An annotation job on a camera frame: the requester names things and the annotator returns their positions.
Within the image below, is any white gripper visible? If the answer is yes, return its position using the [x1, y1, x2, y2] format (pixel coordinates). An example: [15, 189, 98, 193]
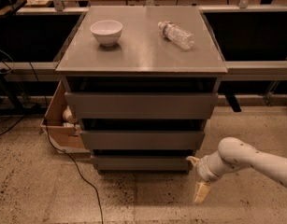
[186, 155, 219, 204]

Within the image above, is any grey bottom drawer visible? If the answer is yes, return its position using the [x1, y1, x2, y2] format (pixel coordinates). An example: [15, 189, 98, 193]
[91, 155, 193, 172]

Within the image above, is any grey drawer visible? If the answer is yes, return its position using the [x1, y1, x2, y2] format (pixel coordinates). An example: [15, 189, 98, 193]
[91, 155, 193, 172]
[65, 92, 218, 119]
[80, 131, 205, 150]

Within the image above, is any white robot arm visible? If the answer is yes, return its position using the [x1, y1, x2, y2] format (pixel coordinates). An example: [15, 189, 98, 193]
[186, 137, 287, 203]

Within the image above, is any grey drawer cabinet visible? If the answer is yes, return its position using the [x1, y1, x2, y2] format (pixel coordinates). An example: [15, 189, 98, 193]
[56, 6, 227, 172]

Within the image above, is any grey middle drawer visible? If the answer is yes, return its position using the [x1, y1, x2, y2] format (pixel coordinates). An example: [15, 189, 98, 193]
[80, 131, 205, 150]

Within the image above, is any grey top drawer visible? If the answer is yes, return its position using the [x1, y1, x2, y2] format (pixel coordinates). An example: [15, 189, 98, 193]
[65, 92, 218, 119]

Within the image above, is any clear plastic water bottle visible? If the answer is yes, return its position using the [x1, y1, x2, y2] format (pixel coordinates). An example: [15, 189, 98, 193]
[158, 21, 194, 50]

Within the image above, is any cardboard box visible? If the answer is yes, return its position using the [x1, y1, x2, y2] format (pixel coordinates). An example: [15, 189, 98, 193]
[40, 81, 88, 153]

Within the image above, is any white cup in box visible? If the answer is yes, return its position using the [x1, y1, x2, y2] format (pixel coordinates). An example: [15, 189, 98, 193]
[62, 107, 78, 124]

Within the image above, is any white ceramic bowl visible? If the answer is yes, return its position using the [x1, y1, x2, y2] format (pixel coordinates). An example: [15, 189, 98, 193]
[90, 20, 122, 47]

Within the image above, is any black floor cable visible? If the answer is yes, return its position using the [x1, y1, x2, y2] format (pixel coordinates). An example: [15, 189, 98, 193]
[43, 118, 105, 224]

